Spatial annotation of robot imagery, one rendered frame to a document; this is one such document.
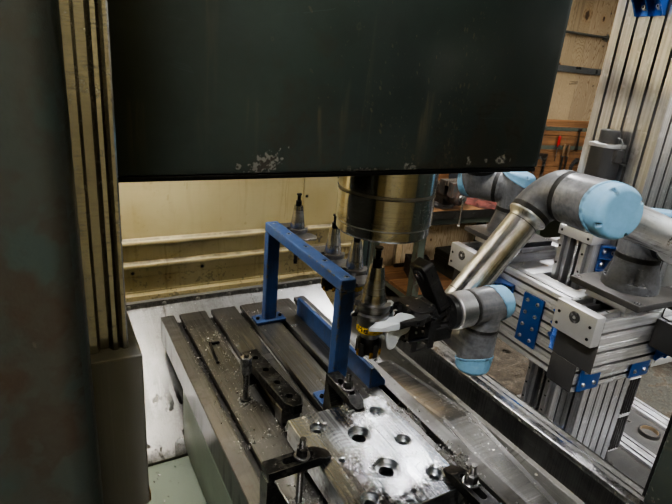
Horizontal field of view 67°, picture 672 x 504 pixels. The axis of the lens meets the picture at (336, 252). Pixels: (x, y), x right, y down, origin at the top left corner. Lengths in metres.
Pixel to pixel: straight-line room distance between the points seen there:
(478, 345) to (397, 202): 0.44
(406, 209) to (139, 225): 1.16
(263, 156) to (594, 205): 0.75
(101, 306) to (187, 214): 1.31
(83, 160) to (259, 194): 1.42
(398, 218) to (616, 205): 0.53
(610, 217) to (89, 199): 0.97
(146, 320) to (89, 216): 1.38
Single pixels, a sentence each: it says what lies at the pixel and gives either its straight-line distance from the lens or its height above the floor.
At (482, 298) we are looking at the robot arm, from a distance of 1.06.
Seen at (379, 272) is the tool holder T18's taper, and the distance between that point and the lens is 0.88.
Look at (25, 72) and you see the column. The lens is 0.32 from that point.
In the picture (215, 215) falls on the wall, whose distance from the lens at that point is 1.82.
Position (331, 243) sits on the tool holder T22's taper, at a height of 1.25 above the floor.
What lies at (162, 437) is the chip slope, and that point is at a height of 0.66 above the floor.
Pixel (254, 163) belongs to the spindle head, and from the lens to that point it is 0.59.
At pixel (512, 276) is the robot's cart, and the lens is 1.90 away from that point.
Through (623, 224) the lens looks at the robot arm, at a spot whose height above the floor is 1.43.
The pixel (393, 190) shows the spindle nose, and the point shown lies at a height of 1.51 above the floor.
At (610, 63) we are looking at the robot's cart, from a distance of 1.92.
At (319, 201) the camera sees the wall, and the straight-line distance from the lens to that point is 1.96.
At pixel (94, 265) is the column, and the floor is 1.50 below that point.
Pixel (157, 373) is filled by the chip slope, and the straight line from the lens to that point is 1.72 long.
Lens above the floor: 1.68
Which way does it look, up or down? 20 degrees down
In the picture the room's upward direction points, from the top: 5 degrees clockwise
